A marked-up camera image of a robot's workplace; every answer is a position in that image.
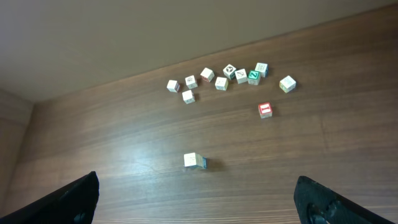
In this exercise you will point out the wooden block with face drawing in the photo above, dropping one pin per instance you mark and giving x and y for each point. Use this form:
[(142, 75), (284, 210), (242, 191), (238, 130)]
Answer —
[(191, 82)]

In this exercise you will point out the wooden block pale green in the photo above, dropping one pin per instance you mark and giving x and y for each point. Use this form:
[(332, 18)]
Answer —
[(262, 68)]

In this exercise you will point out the plain wooden block far left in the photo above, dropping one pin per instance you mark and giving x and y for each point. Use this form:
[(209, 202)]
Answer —
[(173, 86)]

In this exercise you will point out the wooden block blue side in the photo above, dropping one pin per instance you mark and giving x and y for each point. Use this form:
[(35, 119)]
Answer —
[(194, 161)]

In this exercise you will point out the wooden block yellow side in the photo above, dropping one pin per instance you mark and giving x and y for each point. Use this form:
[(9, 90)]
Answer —
[(287, 84)]

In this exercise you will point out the wooden block green Z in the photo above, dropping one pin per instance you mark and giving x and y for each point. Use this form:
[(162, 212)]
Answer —
[(254, 77)]

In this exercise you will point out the wooden block letter W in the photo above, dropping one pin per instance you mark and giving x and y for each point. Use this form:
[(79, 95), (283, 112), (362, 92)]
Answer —
[(221, 83)]

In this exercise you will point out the plain wooden block centre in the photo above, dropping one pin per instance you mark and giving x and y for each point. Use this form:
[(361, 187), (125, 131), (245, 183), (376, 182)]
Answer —
[(188, 97)]

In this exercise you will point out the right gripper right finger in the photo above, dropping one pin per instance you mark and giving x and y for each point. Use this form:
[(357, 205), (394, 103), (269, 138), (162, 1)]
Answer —
[(317, 204)]

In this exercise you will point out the wooden block with sketch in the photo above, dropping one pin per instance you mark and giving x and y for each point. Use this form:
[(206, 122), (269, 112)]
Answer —
[(241, 76)]

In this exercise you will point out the wooden block red letter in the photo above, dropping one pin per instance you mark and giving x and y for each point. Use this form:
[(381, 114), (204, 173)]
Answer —
[(207, 74)]

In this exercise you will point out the plain wooden block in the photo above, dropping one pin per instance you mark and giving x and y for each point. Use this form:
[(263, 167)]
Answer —
[(188, 97), (173, 86)]

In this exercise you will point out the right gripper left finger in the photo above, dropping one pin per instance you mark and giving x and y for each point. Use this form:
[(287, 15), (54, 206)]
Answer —
[(74, 203)]

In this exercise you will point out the wooden block red I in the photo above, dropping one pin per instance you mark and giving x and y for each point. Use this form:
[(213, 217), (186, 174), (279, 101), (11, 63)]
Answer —
[(265, 110)]

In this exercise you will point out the wooden block dark picture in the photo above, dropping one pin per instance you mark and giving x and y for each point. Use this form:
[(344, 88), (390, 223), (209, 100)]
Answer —
[(229, 71)]

